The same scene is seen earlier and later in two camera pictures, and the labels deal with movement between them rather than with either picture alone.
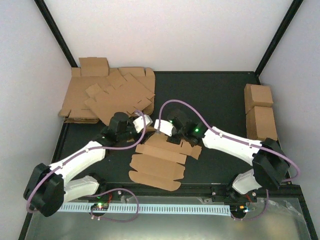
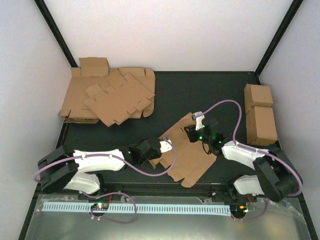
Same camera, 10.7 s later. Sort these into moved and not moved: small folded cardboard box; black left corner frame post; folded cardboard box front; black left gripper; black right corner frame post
Moved: black left gripper
Not moved: small folded cardboard box; black right corner frame post; folded cardboard box front; black left corner frame post
